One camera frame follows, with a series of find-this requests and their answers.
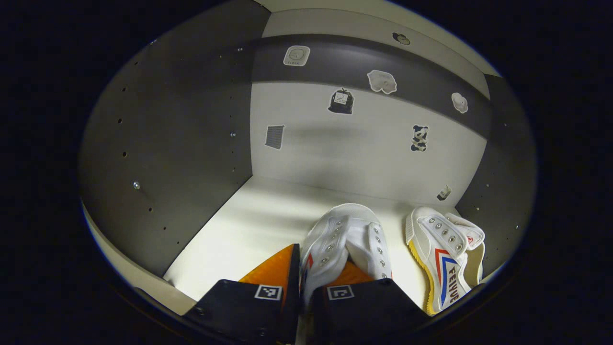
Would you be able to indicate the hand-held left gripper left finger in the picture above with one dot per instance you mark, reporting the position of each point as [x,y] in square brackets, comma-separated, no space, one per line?
[295,282]

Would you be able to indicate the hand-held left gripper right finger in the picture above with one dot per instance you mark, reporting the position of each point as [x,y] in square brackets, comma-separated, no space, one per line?
[364,311]

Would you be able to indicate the white canvas shoe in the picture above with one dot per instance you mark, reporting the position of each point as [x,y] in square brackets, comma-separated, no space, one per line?
[345,235]
[445,258]

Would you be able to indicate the white shoe cabinet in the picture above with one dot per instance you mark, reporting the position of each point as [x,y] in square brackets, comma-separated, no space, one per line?
[335,158]

